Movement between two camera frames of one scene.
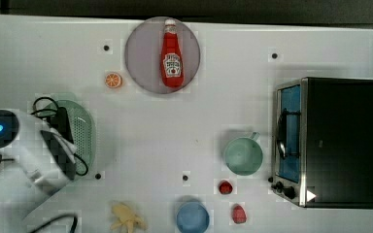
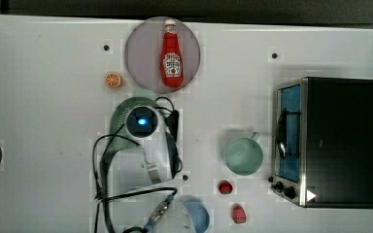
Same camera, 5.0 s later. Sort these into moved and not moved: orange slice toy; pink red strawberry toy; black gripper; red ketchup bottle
Moved: black gripper
Not moved: red ketchup bottle; pink red strawberry toy; orange slice toy
